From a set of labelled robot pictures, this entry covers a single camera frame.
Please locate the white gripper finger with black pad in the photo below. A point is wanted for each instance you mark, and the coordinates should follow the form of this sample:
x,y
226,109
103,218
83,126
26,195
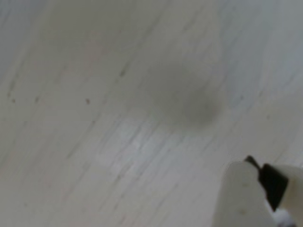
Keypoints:
x,y
274,184

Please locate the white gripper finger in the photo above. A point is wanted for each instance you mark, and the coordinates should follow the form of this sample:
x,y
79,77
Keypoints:
x,y
239,196

